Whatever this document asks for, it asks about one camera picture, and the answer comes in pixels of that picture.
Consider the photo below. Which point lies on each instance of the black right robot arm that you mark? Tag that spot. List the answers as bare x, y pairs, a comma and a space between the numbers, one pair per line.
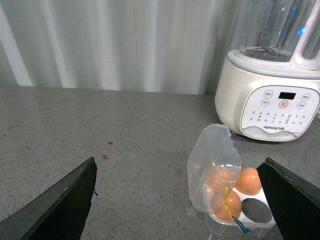
293, 201

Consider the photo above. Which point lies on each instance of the clear plastic egg box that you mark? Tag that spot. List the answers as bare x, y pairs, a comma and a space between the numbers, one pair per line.
215, 147

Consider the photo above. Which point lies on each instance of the brown egg back left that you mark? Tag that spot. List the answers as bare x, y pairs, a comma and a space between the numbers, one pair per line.
220, 178

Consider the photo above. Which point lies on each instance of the brown egg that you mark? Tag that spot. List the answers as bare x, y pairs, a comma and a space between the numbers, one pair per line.
220, 178
249, 182
229, 208

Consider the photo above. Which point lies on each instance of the brown egg front left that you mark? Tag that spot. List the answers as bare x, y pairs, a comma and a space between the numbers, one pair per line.
229, 208

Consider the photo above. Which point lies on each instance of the brown egg back right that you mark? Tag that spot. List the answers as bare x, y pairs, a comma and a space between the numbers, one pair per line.
249, 182

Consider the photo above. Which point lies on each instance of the white Joyoung blender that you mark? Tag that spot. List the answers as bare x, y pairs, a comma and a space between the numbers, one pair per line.
269, 87

